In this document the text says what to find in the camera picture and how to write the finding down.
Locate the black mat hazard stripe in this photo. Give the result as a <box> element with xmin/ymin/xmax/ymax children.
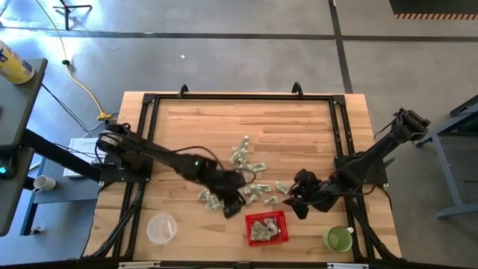
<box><xmin>388</xmin><ymin>0</ymin><xmax>478</xmax><ymax>20</ymax></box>

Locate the red plastic slotted basket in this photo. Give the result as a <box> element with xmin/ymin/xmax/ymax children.
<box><xmin>244</xmin><ymin>210</ymin><xmax>290</xmax><ymax>248</ymax></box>

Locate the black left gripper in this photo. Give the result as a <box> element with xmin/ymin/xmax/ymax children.
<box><xmin>203</xmin><ymin>164</ymin><xmax>249</xmax><ymax>220</ymax></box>

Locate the black desk leg bar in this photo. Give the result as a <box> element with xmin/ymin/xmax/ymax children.
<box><xmin>20</xmin><ymin>129</ymin><xmax>104</xmax><ymax>184</ymax></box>

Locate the yellow extension cable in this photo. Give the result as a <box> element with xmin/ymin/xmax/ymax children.
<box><xmin>35</xmin><ymin>0</ymin><xmax>114</xmax><ymax>121</ymax></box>

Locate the white mug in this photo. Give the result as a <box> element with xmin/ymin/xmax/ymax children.
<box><xmin>32</xmin><ymin>174</ymin><xmax>58</xmax><ymax>194</ymax></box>

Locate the green mug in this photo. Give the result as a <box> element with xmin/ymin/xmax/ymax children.
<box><xmin>322</xmin><ymin>225</ymin><xmax>355</xmax><ymax>255</ymax></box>

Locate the blue grey low cart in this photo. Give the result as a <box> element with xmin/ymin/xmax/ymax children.
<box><xmin>20</xmin><ymin>156</ymin><xmax>102</xmax><ymax>237</ymax></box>

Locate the thin black floor cable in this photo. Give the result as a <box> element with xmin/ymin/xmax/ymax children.
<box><xmin>40</xmin><ymin>83</ymin><xmax>91</xmax><ymax>136</ymax></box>

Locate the clear round plastic container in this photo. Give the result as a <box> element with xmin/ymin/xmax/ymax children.
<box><xmin>146</xmin><ymin>213</ymin><xmax>179</xmax><ymax>246</ymax></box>

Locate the silver bracket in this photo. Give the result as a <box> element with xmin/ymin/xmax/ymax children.
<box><xmin>326</xmin><ymin>262</ymin><xmax>370</xmax><ymax>269</ymax></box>
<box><xmin>118</xmin><ymin>261</ymin><xmax>162</xmax><ymax>269</ymax></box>

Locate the dark grey desk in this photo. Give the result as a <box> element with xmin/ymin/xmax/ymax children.
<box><xmin>0</xmin><ymin>58</ymin><xmax>49</xmax><ymax>237</ymax></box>

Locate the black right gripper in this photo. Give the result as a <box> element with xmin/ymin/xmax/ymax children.
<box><xmin>283</xmin><ymin>182</ymin><xmax>339</xmax><ymax>220</ymax></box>

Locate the yellow wipes canister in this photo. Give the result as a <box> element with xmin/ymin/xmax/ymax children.
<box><xmin>0</xmin><ymin>39</ymin><xmax>36</xmax><ymax>85</ymax></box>

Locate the blue grey metal table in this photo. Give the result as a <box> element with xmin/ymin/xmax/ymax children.
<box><xmin>423</xmin><ymin>95</ymin><xmax>478</xmax><ymax>220</ymax></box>

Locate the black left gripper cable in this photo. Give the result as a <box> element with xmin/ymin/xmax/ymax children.
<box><xmin>171</xmin><ymin>144</ymin><xmax>226</xmax><ymax>173</ymax></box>

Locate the black tripod stand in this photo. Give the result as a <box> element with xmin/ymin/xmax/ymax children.
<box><xmin>52</xmin><ymin>0</ymin><xmax>93</xmax><ymax>31</ymax></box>

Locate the black device green light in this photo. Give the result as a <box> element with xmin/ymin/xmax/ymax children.
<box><xmin>0</xmin><ymin>146</ymin><xmax>25</xmax><ymax>181</ymax></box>

